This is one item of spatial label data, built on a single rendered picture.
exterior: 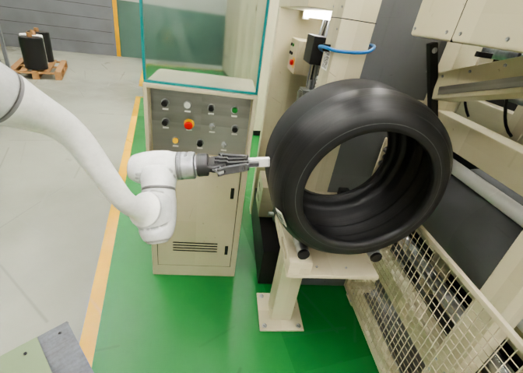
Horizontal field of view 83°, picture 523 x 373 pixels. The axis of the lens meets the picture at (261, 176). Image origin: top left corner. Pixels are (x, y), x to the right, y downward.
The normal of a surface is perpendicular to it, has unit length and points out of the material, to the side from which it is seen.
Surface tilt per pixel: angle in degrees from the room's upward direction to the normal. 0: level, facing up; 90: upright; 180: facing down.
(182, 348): 0
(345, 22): 90
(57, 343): 0
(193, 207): 90
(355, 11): 90
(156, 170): 50
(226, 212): 90
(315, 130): 61
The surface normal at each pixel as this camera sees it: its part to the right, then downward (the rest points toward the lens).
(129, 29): 0.28, 0.50
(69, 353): 0.14, -0.87
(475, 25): -0.99, -0.07
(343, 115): -0.22, -0.25
